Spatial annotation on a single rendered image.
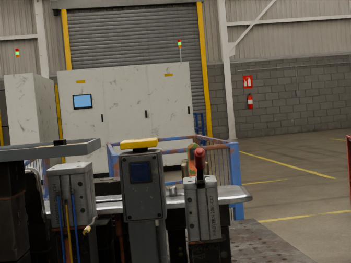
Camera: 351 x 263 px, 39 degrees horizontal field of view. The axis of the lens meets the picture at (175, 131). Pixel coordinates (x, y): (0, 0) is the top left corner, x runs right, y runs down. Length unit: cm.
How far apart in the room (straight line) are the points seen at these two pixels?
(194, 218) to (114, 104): 817
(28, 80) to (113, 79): 149
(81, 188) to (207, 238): 26
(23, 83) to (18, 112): 52
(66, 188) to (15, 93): 823
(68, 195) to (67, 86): 816
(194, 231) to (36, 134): 822
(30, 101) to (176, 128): 266
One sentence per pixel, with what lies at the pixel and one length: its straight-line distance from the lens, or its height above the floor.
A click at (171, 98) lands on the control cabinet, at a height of 135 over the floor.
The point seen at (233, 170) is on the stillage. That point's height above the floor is 77.
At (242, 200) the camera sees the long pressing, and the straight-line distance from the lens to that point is 111.
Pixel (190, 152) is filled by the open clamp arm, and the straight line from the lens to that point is 130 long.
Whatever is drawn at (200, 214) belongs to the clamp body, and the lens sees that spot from 99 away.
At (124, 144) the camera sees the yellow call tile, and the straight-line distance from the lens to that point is 81.
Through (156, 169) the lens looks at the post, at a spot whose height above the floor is 111.
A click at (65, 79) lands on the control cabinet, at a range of 914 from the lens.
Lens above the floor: 121
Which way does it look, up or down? 3 degrees down
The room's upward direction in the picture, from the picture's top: 5 degrees counter-clockwise
